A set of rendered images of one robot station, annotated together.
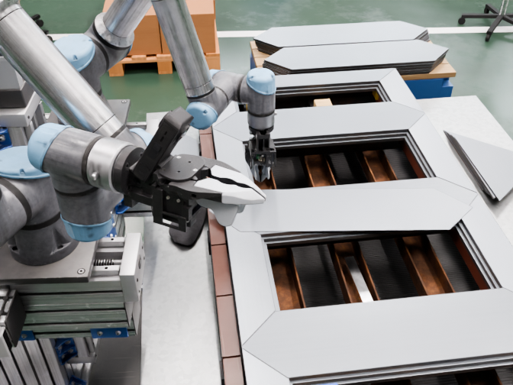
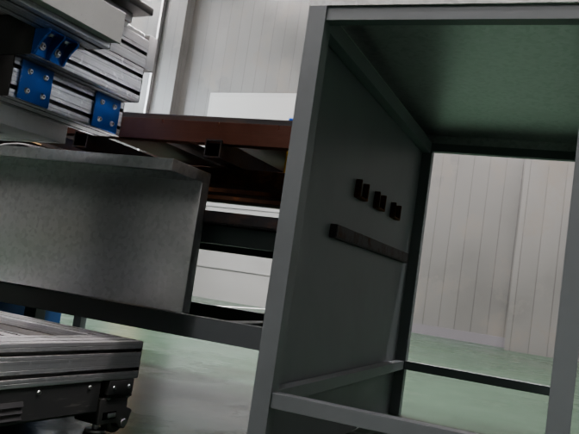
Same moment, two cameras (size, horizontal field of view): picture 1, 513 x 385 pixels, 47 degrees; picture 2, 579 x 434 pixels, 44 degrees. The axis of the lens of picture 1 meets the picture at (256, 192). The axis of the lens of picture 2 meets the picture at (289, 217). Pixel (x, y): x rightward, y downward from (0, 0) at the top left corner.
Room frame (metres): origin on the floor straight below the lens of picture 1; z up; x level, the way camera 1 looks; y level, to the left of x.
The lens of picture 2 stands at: (-0.36, 1.63, 0.42)
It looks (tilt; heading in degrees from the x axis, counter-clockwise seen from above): 5 degrees up; 300
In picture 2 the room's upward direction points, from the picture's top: 8 degrees clockwise
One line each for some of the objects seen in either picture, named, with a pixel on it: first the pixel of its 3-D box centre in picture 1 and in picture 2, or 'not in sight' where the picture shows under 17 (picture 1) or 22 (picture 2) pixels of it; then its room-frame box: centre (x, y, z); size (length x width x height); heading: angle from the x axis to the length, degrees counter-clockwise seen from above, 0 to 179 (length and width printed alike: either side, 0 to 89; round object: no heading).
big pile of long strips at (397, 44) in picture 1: (349, 50); not in sight; (2.34, -0.39, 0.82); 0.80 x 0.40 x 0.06; 97
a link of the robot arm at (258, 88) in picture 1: (259, 91); not in sight; (1.39, -0.01, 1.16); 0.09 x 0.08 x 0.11; 68
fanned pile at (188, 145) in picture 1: (181, 149); not in sight; (1.78, 0.27, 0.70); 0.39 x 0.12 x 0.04; 7
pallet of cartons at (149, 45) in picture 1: (163, 13); not in sight; (4.21, 0.68, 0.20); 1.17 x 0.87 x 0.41; 0
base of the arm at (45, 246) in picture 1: (40, 224); not in sight; (0.95, 0.46, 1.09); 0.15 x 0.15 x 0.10
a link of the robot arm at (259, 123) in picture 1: (262, 117); not in sight; (1.39, -0.02, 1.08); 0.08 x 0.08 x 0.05
